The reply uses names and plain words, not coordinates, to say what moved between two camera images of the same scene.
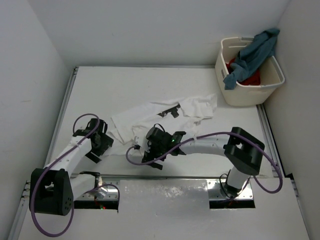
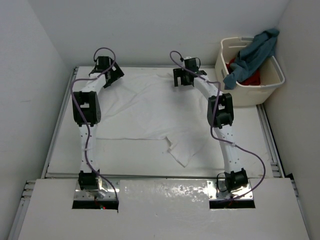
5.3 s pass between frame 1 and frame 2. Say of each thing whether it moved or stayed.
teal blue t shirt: stayed
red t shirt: stayed
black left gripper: moved
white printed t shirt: moved
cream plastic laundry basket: stayed
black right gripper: moved
